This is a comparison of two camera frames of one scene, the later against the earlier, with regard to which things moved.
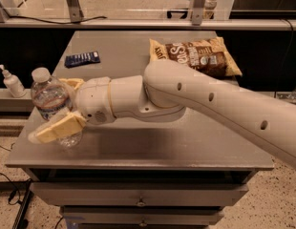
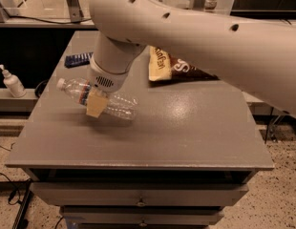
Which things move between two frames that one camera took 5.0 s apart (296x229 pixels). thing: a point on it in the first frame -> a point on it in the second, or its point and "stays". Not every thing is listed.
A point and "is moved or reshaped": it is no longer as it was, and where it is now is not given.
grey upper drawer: [137, 194] stays
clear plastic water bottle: [52, 98] is moved or reshaped
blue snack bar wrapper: [84, 58] stays
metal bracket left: [75, 11] stays
